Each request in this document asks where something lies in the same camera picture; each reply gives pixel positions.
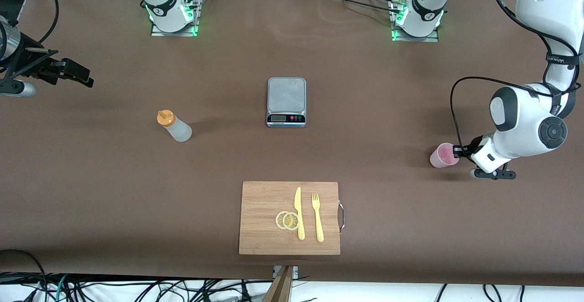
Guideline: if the black base cable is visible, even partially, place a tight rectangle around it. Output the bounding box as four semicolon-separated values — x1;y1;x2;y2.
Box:
310;0;404;14

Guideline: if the teal floor cable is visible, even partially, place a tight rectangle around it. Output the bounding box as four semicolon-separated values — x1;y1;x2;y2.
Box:
43;274;69;302

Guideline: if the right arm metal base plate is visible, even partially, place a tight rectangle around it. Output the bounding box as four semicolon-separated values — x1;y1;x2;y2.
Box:
151;0;201;37

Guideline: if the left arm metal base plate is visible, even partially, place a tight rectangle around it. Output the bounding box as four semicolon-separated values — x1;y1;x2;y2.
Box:
390;1;439;42

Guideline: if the yellow plastic knife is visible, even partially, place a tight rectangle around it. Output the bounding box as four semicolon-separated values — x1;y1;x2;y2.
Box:
294;187;305;241

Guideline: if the wooden cutting board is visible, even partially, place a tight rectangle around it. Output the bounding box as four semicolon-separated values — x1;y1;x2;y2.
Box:
239;181;345;255

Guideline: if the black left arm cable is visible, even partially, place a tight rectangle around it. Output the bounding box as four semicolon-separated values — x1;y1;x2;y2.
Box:
450;0;582;153

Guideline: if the small metal bracket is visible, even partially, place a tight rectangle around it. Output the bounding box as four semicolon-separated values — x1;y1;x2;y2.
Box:
272;265;299;281

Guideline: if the brown table cover sheet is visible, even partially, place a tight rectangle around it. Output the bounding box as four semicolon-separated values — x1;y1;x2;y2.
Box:
0;0;584;288

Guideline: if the clear sauce bottle orange cap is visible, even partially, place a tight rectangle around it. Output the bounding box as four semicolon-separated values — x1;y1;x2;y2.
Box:
156;109;193;143

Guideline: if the pink plastic cup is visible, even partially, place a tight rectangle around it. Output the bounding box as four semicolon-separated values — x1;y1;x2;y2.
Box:
429;143;460;169

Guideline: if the brown wooden beam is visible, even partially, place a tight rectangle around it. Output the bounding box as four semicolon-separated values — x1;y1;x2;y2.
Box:
262;266;293;302

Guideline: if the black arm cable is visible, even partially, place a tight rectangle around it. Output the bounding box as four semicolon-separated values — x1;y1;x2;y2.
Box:
39;0;60;45
450;0;582;153

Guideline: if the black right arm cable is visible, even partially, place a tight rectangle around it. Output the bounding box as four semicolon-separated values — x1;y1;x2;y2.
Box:
39;0;60;45

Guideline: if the yellow plastic fork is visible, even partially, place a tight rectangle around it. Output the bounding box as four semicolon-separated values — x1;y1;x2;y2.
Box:
312;193;324;243

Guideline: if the silver digital kitchen scale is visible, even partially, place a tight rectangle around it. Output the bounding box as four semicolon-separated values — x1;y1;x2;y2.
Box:
266;77;307;128

